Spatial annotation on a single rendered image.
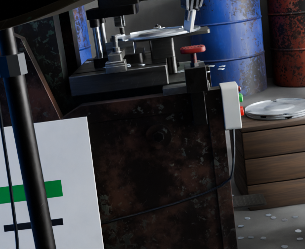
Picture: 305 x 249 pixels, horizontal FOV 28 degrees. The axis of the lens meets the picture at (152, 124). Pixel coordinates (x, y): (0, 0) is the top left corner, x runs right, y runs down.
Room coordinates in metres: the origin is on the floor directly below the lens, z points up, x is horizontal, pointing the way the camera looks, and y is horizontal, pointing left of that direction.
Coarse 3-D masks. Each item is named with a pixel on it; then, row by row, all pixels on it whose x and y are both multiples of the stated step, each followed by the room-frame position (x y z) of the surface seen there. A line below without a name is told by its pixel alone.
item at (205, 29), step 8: (192, 32) 1.95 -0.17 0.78; (200, 32) 1.94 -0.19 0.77; (208, 32) 1.95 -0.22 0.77; (144, 40) 1.95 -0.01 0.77; (152, 40) 1.95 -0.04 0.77; (160, 40) 1.97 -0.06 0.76; (168, 40) 1.97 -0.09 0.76; (152, 48) 1.97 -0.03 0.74; (160, 48) 1.97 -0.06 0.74; (168, 48) 1.97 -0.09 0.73; (152, 56) 1.98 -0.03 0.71; (160, 56) 1.97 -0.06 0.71; (168, 56) 1.97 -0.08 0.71; (168, 64) 1.97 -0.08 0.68; (176, 64) 1.98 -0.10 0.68; (168, 72) 1.98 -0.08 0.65; (176, 72) 1.97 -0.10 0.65
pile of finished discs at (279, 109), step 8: (256, 104) 2.60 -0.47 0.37; (264, 104) 2.58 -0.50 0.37; (272, 104) 2.53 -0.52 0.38; (280, 104) 2.51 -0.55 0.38; (288, 104) 2.49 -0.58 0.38; (296, 104) 2.49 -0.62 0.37; (304, 104) 2.47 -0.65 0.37; (248, 112) 2.44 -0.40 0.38; (256, 112) 2.45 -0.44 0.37; (264, 112) 2.43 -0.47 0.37; (272, 112) 2.41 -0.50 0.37; (280, 112) 2.39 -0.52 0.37; (288, 112) 2.37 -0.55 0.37; (296, 112) 2.34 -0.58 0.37; (304, 112) 2.36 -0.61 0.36
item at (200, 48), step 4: (200, 44) 1.70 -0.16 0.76; (180, 48) 1.69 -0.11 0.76; (184, 48) 1.67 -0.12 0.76; (188, 48) 1.66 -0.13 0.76; (192, 48) 1.66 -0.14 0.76; (196, 48) 1.66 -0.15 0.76; (200, 48) 1.66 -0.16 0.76; (204, 48) 1.66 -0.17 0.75; (184, 52) 1.66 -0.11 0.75; (188, 52) 1.66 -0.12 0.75; (192, 52) 1.66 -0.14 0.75; (196, 52) 1.66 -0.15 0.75; (192, 56) 1.68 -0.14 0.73; (192, 60) 1.68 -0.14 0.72; (196, 60) 1.68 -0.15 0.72
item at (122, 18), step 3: (123, 15) 2.02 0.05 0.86; (114, 18) 2.01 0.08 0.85; (117, 18) 2.01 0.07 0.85; (120, 18) 2.00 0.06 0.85; (123, 18) 2.01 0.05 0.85; (114, 21) 2.01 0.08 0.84; (117, 21) 2.00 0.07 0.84; (120, 21) 2.00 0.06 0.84; (123, 21) 2.01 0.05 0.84; (114, 24) 2.01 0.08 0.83; (117, 24) 2.01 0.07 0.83; (120, 24) 2.00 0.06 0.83; (123, 24) 2.01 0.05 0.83
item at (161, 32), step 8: (136, 32) 2.15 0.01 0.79; (144, 32) 2.15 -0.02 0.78; (152, 32) 2.03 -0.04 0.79; (160, 32) 1.98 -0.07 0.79; (168, 32) 1.97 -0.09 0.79; (176, 32) 1.97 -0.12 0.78; (184, 32) 1.90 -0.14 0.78; (120, 40) 1.94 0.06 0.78; (128, 40) 1.92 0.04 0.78; (136, 40) 1.90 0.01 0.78
